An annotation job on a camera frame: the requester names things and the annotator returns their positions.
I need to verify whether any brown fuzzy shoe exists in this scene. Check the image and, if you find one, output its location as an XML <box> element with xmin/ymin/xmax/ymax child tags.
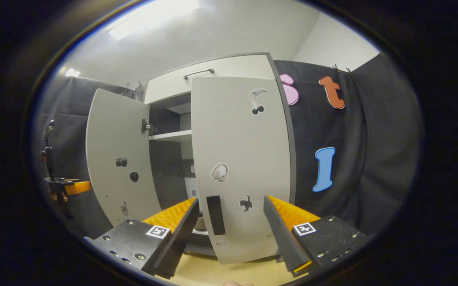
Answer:
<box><xmin>194</xmin><ymin>213</ymin><xmax>208</xmax><ymax>232</ymax></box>

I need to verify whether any black drawer handle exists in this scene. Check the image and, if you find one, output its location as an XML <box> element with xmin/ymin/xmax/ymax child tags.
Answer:
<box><xmin>183</xmin><ymin>69</ymin><xmax>215</xmax><ymax>80</ymax></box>

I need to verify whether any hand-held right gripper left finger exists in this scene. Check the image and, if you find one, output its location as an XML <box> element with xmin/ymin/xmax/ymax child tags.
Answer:
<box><xmin>93</xmin><ymin>197</ymin><xmax>200</xmax><ymax>279</ymax></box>

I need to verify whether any metal door hinge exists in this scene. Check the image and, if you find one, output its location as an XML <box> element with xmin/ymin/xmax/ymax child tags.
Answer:
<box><xmin>142</xmin><ymin>118</ymin><xmax>158</xmax><ymax>135</ymax></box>

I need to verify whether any white shoe cabinet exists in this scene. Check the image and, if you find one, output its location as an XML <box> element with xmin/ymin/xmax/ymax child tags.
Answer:
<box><xmin>144</xmin><ymin>52</ymin><xmax>297</xmax><ymax>259</ymax></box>

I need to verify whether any white cabinet drawer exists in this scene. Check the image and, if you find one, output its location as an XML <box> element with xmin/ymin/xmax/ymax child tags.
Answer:
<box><xmin>144</xmin><ymin>54</ymin><xmax>276</xmax><ymax>104</ymax></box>

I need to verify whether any white cabinet door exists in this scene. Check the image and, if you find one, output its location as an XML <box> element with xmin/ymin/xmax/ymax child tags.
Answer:
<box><xmin>191</xmin><ymin>77</ymin><xmax>292</xmax><ymax>265</ymax></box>
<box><xmin>86</xmin><ymin>88</ymin><xmax>162</xmax><ymax>227</ymax></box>

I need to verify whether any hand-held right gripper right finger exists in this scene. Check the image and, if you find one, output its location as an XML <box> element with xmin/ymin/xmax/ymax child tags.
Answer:
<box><xmin>264</xmin><ymin>195</ymin><xmax>371</xmax><ymax>277</ymax></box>

